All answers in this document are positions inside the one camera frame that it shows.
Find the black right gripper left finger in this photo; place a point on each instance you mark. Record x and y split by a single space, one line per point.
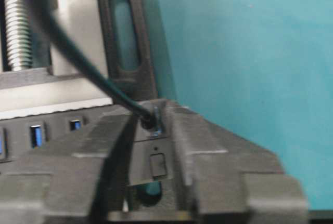
68 181

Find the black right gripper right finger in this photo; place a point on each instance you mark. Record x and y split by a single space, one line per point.
221 177

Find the black multi-port USB hub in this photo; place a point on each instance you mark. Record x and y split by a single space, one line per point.
151 156

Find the silver threaded vise screw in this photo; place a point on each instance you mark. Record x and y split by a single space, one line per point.
18 35

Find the black 3D-printed vise clamp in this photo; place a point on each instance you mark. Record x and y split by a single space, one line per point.
52 84

